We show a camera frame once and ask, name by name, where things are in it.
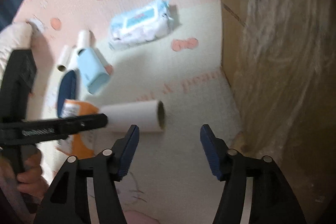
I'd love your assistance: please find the person left hand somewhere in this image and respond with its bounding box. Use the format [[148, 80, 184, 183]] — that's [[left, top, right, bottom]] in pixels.
[[1, 148, 49, 200]]

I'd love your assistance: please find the white pillow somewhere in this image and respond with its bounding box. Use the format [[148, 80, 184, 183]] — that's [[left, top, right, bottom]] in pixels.
[[0, 22, 33, 80]]

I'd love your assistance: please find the thin white paper roll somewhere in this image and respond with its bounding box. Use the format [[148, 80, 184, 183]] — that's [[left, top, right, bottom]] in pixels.
[[56, 45, 72, 72]]

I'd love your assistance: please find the navy blue glasses case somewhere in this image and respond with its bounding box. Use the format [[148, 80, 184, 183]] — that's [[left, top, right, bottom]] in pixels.
[[56, 70, 77, 118]]

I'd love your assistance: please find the orange white packet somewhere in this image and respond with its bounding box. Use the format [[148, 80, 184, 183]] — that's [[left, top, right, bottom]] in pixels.
[[56, 99, 98, 159]]

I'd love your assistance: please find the light blue case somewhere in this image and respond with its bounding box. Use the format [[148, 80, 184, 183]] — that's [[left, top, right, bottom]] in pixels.
[[77, 48, 110, 94]]

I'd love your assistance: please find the pink hello kitty mat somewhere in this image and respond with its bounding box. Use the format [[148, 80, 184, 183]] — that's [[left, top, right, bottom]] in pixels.
[[14, 0, 241, 223]]

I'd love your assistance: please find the baby wipes pack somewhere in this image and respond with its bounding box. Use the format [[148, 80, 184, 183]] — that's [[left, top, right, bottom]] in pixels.
[[108, 0, 174, 51]]

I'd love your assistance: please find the brown cardboard box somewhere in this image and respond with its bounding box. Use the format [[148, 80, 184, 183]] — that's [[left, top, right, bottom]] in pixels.
[[221, 0, 335, 223]]

